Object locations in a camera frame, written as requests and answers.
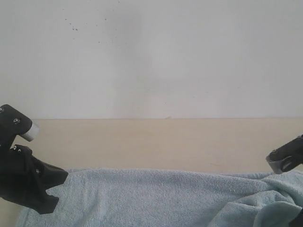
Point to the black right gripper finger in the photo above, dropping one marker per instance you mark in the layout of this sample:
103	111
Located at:
297	221

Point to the light blue fluffy towel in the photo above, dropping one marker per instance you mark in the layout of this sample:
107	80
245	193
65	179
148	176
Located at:
103	197

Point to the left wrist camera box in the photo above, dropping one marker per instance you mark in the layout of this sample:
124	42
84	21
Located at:
31	133

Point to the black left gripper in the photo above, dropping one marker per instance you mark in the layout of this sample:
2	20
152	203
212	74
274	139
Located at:
24	179

